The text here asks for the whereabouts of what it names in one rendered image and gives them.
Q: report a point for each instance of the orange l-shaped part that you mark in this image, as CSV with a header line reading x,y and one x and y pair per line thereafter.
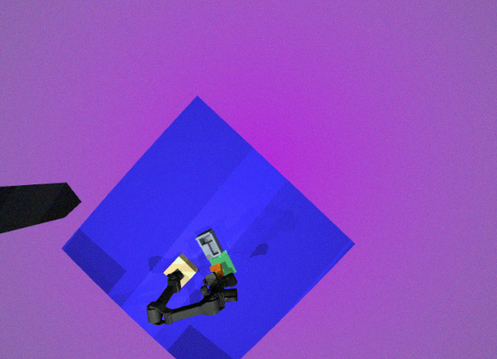
x,y
218,269

